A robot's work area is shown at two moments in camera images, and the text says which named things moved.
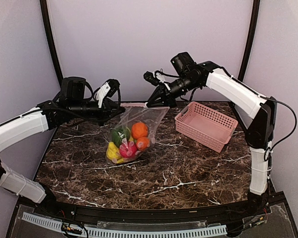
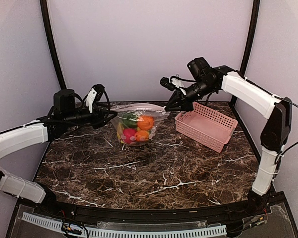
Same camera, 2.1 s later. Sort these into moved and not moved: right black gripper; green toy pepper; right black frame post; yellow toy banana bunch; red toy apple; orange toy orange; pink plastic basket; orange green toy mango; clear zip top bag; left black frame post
Moved: right black gripper; green toy pepper; yellow toy banana bunch; red toy apple; orange green toy mango; orange toy orange; clear zip top bag
Not moved: right black frame post; left black frame post; pink plastic basket
